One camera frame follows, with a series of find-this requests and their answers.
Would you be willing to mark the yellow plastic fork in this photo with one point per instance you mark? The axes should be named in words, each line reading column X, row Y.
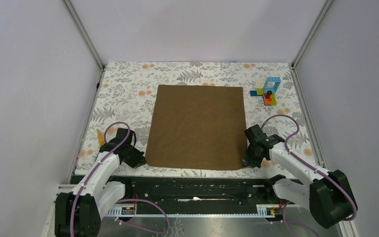
column 101, row 138

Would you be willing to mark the brown cloth napkin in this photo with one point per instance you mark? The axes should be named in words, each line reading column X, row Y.
column 197, row 127

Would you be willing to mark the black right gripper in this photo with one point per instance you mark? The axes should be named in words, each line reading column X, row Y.
column 248, row 162

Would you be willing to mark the colourful toy block structure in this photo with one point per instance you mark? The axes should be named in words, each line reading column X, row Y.
column 266, row 88

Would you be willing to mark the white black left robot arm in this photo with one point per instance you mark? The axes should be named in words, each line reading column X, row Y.
column 79, row 212

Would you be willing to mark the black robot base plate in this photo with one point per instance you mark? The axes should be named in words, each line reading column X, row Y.
column 199, row 196

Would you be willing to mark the floral patterned table mat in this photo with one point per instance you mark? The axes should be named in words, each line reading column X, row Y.
column 127, row 95

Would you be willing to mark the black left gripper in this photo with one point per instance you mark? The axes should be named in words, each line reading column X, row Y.
column 139, row 159

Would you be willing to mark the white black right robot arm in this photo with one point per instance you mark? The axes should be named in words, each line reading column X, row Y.
column 327, row 195

